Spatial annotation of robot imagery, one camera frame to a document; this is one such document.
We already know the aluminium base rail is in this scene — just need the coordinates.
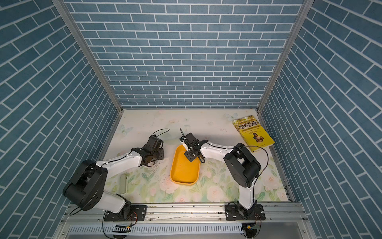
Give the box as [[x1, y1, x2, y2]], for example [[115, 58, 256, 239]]
[[61, 202, 308, 225]]

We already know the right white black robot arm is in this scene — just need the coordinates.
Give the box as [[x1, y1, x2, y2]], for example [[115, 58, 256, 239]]
[[180, 133, 262, 220]]

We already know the yellow plastic storage tray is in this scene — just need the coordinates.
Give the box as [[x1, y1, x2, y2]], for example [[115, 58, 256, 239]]
[[170, 145, 201, 186]]

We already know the yellow book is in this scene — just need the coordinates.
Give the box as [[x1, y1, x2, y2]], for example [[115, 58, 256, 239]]
[[233, 115, 275, 152]]

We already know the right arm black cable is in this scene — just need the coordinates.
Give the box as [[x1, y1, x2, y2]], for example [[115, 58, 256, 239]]
[[208, 145, 269, 204]]

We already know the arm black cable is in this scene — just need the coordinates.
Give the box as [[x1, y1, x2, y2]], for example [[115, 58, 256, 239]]
[[208, 145, 269, 204], [68, 128, 170, 216]]

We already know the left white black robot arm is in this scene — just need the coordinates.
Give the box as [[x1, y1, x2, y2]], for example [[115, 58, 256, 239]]
[[63, 134, 164, 221]]

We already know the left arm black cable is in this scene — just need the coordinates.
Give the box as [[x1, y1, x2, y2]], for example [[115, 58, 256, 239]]
[[68, 128, 170, 216]]

